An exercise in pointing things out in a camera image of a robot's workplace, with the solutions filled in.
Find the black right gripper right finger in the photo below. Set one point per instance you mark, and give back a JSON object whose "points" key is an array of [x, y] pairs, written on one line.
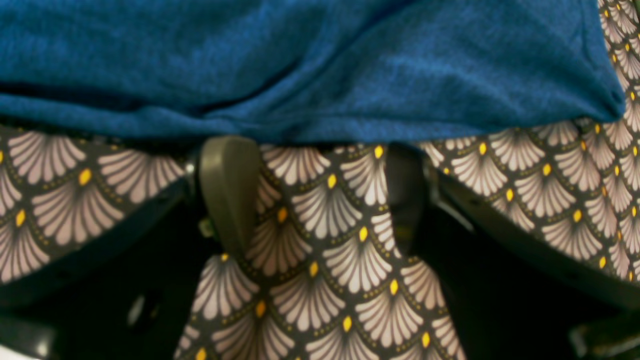
{"points": [[407, 173]]}

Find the blue T-shirt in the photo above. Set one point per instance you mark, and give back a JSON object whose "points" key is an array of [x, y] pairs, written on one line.
{"points": [[300, 71]]}

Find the patterned fan-print tablecloth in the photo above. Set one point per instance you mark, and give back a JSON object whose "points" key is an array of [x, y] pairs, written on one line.
{"points": [[530, 249]]}

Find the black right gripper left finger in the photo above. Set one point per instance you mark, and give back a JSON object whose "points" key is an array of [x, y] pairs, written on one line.
{"points": [[228, 175]]}

